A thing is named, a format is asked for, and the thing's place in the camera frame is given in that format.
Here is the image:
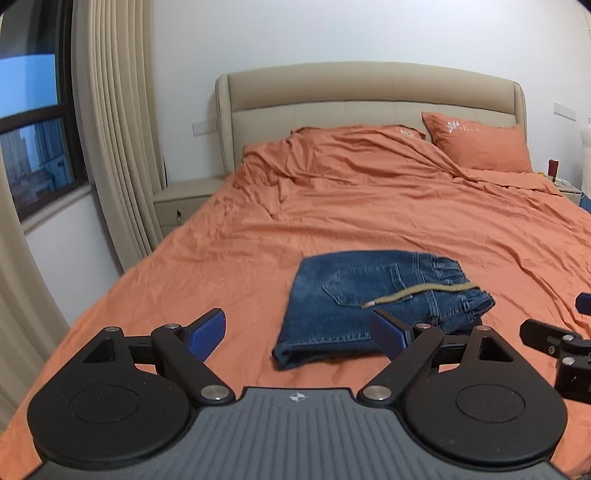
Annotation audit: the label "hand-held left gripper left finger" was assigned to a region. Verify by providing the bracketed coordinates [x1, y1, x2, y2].
[83, 308, 236, 408]

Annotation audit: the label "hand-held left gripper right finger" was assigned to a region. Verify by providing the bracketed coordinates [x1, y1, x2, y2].
[356, 308, 515, 408]

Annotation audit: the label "blue denim pants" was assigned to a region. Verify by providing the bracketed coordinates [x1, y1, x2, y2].
[272, 249, 497, 371]

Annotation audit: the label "white nightstand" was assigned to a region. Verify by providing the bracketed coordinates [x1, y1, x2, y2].
[551, 178, 583, 204]

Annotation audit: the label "orange duvet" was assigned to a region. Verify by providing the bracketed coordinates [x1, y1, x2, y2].
[0, 124, 591, 480]

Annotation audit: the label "beige nightstand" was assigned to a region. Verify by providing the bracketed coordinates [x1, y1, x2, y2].
[152, 178, 227, 238]

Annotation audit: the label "orange pillow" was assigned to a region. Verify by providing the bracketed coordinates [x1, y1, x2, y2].
[421, 111, 534, 174]

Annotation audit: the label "beige pleated curtain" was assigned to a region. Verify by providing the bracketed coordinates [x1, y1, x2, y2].
[71, 0, 166, 274]

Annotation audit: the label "beige upholstered headboard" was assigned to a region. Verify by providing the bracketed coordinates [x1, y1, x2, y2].
[215, 61, 528, 174]

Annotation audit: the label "dark framed window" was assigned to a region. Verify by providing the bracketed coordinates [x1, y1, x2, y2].
[0, 0, 90, 223]

